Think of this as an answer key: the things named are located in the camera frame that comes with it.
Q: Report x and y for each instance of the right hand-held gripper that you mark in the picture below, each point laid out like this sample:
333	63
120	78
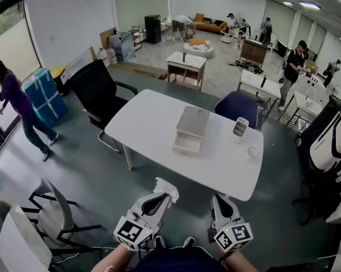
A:
234	235

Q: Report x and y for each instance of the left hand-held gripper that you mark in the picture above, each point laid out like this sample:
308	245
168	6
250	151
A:
132	232

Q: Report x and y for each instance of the white paper item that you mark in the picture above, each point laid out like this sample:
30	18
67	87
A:
167	187

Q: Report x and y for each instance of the white drawer storage box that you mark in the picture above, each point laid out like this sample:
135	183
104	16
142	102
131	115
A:
191	123

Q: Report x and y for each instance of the person's left forearm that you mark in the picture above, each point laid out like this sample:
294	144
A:
116	258

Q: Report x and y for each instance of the person's right forearm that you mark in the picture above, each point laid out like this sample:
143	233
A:
239	262

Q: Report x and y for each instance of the person's left shoe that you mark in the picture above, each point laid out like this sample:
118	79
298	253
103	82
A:
159	241

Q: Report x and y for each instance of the person's shoe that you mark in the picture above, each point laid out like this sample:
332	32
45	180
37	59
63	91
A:
159	241
189	241

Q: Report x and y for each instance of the person's right shoe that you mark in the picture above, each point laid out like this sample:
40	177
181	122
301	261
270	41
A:
189	241

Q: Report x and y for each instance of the person's dark blue shorts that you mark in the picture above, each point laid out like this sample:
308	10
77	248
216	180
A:
178	261

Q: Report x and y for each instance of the white divided pen holder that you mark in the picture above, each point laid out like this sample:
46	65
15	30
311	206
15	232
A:
239	130

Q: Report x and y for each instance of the dark blue fabric chair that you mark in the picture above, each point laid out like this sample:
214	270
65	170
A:
238	108

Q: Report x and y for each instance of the black and white gaming chair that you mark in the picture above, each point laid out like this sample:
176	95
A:
324	143

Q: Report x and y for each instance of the white table with metal legs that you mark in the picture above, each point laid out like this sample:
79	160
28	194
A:
255	84

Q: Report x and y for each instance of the black mesh office chair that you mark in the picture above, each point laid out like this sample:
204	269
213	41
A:
93	89

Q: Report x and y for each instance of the dark slim bottle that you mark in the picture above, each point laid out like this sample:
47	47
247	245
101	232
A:
263	81
184	57

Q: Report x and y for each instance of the white sink counter with faucet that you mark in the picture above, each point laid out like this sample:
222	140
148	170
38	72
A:
307	102

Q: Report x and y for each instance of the white top wooden side table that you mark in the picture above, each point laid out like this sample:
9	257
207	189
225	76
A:
187	64

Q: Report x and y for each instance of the blue wrapped taped package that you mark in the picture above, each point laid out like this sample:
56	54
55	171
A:
44	95

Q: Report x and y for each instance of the clear large water bottle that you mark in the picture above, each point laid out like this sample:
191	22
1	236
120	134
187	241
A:
112	55
103	57

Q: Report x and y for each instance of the brown wooden cabinet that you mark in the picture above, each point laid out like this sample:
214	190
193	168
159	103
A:
254	52

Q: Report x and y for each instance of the black bin with yellow lid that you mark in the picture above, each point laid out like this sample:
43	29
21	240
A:
61	76

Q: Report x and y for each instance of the round white ottoman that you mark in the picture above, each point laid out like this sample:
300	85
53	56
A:
200	51

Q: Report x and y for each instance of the white leaning board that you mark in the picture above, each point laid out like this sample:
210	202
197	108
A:
80	62

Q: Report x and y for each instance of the plastic wrapped blue bundle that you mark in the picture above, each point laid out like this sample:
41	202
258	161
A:
122	45

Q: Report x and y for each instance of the orange cushion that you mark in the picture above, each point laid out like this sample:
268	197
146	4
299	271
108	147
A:
196	41

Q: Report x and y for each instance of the small open shelf rack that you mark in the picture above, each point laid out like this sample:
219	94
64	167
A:
136	37

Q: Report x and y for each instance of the brown cardboard sheet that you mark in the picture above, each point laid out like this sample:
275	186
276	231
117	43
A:
107	37

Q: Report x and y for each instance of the tall black cabinet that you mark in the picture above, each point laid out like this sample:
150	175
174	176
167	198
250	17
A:
152	28

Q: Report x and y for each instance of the orange sofa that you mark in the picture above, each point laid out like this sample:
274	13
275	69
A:
211	24

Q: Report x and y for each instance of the grey chair with black frame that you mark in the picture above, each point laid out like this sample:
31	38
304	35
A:
52	208

